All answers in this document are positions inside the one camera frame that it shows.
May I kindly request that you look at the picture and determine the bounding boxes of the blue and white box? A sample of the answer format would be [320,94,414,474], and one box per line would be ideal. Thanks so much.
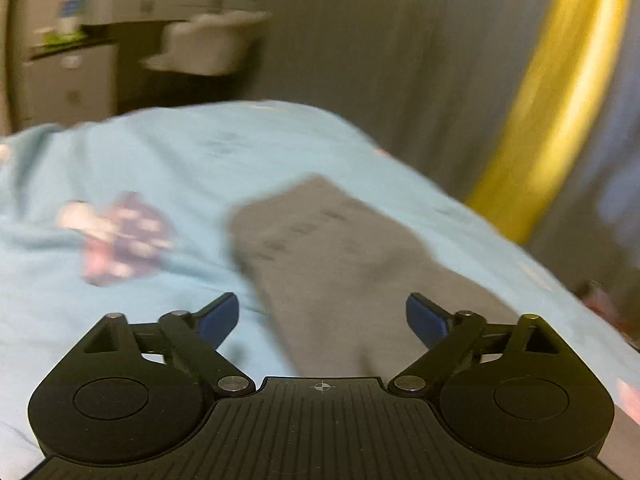
[56,0,84,34]

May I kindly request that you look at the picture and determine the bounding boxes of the grey curtain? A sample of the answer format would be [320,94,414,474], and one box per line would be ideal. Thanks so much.
[527,0,640,311]
[257,0,556,203]

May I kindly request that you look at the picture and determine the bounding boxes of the yellow curtain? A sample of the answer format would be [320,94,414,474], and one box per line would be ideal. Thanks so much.
[465,0,636,243]

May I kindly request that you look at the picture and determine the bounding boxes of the grey pants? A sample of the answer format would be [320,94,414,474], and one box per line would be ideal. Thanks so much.
[227,174,640,480]

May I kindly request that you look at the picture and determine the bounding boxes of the white drawer cabinet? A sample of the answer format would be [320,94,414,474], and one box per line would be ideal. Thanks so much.
[22,40,119,132]

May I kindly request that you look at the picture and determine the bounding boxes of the light blue printed bedsheet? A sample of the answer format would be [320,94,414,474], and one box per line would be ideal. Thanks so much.
[0,100,640,480]

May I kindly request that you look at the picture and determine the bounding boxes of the white chair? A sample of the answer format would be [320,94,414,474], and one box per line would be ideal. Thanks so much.
[140,10,272,78]

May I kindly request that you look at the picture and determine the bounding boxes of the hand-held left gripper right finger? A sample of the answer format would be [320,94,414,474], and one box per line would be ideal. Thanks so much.
[387,292,563,398]

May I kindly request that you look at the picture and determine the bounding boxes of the white desk with dark top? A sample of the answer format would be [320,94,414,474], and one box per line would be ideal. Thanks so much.
[80,0,261,27]

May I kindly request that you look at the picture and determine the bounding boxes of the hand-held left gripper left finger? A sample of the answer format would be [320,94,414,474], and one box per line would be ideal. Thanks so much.
[82,292,257,396]

